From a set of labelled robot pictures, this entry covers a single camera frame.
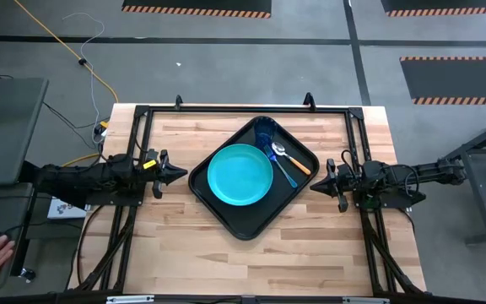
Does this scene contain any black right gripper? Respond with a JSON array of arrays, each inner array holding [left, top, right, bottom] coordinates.
[[309, 158, 365, 214]]

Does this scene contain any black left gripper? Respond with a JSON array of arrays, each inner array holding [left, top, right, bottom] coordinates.
[[135, 148, 189, 200]]

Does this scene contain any iridescent fork with blue handle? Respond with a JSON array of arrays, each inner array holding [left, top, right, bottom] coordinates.
[[263, 144, 299, 189]]

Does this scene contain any metal spoon with wooden handle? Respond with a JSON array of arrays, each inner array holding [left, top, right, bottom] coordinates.
[[271, 141, 312, 176]]

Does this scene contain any teal plastic plate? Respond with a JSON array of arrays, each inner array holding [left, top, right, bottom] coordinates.
[[207, 143, 274, 207]]

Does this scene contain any blue faceted plastic cup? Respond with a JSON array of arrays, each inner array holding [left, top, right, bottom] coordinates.
[[253, 117, 278, 147]]

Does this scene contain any black plastic tray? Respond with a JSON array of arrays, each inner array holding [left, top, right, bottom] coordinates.
[[187, 115, 321, 242]]

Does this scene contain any white printed card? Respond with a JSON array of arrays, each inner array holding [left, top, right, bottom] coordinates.
[[46, 197, 89, 221]]

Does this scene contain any grey side desk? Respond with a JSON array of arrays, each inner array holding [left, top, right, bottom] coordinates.
[[0, 77, 50, 187], [0, 187, 34, 292]]

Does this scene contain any black hazard-striped floor mat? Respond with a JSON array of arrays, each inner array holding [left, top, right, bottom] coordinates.
[[399, 56, 486, 106], [121, 0, 273, 19], [381, 0, 486, 19]]

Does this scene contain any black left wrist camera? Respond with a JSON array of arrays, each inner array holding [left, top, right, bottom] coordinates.
[[143, 148, 159, 170]]

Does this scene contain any black aluminium rig frame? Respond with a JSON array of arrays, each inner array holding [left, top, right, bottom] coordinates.
[[67, 92, 428, 304]]

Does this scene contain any grey cable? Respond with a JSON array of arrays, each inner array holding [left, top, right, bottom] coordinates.
[[62, 11, 106, 130]]

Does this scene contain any yellow cable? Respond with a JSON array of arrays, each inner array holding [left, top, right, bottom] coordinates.
[[13, 0, 120, 168]]

